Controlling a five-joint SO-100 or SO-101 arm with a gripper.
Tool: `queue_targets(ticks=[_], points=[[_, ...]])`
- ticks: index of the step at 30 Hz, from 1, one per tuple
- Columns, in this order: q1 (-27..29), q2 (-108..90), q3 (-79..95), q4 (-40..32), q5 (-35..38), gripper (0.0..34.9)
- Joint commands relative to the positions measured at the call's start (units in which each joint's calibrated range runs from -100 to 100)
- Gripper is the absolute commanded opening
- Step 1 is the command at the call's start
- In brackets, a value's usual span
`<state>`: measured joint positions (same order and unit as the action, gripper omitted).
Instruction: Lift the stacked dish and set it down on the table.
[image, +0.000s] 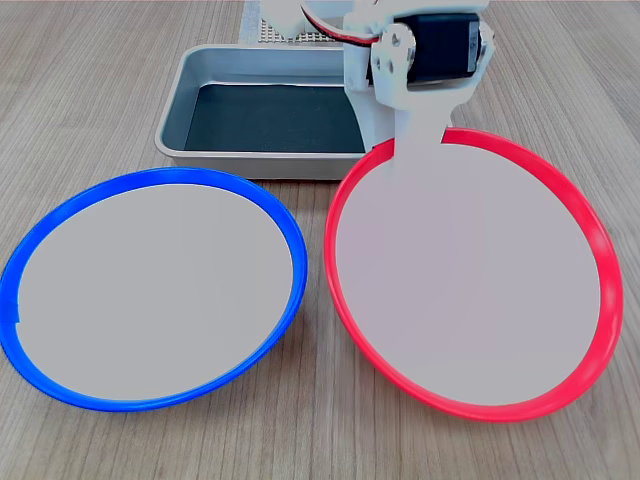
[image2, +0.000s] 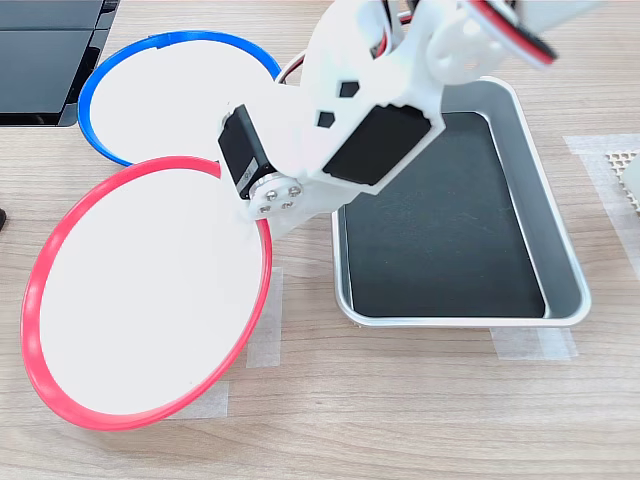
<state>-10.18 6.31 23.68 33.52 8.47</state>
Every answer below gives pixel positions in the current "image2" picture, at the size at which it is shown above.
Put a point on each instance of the pale perforated base plate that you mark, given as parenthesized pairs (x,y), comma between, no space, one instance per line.
(622,167)

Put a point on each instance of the red-rimmed white round plate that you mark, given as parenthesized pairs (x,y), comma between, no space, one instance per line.
(150,300)

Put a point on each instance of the clear tape strip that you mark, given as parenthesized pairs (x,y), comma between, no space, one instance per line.
(595,144)
(607,225)
(535,344)
(215,402)
(272,330)

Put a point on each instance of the steel tray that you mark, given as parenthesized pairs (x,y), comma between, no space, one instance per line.
(547,235)

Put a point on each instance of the black tray mat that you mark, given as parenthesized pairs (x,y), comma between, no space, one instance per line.
(440,250)

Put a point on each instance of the blue-rimmed white round plate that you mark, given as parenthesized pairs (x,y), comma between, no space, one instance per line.
(165,95)

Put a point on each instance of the black glossy panel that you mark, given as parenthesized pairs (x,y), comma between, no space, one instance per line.
(45,12)
(35,70)

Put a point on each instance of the small black object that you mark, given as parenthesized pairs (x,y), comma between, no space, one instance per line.
(2,220)

